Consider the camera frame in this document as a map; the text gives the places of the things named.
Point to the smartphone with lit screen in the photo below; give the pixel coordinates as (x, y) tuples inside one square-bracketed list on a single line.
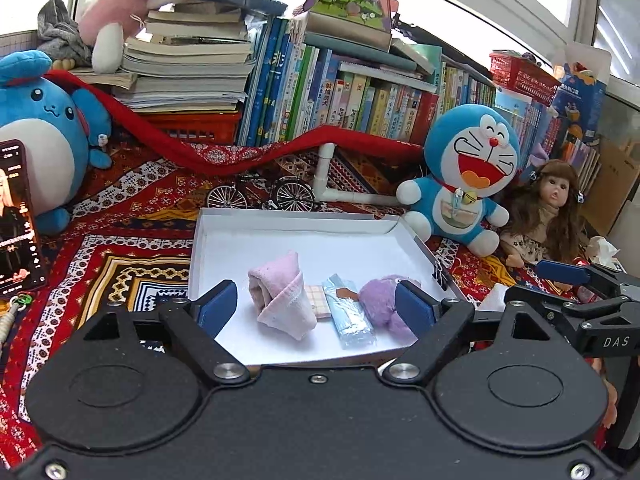
[(21, 262)]

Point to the brown haired baby doll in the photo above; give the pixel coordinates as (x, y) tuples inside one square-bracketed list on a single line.
[(543, 223)]

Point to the right row of books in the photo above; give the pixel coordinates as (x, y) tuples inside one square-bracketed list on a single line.
[(544, 134)]

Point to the red scarf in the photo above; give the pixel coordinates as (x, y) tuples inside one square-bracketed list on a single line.
[(225, 160)]

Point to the patterned red blanket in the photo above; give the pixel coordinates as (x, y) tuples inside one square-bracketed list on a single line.
[(130, 240)]

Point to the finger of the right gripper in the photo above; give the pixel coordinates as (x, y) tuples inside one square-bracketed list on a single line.
[(591, 283)]

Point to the Doraemon blue plush toy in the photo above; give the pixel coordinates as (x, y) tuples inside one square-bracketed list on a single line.
[(471, 154)]

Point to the miniature metal bicycle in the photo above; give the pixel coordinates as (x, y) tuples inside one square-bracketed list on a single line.
[(249, 191)]

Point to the white PVC pipe elbow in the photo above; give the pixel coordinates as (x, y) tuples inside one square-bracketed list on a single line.
[(343, 177)]

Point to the blue round plush toy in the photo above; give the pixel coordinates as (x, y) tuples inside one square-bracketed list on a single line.
[(63, 134)]

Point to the small checkered pink pouch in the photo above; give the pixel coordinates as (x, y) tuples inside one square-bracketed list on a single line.
[(317, 299)]

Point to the grey stuffed cloth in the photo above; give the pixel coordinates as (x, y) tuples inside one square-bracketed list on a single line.
[(58, 35)]

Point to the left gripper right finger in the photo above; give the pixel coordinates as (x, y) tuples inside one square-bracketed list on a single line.
[(439, 326)]

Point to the pink towel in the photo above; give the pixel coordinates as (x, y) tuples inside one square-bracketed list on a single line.
[(278, 294)]

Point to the crumpled white tissue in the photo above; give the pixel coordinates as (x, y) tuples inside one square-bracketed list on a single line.
[(600, 251)]

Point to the row of standing books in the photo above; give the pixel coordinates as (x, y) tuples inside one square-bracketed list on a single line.
[(302, 80)]

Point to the white shallow cardboard tray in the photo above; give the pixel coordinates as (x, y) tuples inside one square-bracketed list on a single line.
[(357, 247)]

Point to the light blue packaged tissue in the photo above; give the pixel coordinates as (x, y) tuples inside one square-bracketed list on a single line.
[(353, 328)]

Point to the blue cardboard box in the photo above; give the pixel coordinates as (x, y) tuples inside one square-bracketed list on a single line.
[(583, 73)]

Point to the purple fuzzy plush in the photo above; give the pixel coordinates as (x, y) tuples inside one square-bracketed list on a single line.
[(377, 298)]

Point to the red plastic basket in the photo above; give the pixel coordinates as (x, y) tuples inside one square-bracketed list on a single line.
[(518, 74)]

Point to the stack of lying books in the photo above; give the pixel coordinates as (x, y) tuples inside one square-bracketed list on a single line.
[(195, 56)]

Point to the red plastic crate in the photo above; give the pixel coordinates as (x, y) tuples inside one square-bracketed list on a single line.
[(219, 127)]

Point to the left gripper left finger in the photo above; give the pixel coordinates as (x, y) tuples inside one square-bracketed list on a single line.
[(192, 327)]

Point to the pink white plush toy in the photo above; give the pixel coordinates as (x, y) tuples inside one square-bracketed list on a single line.
[(106, 24)]

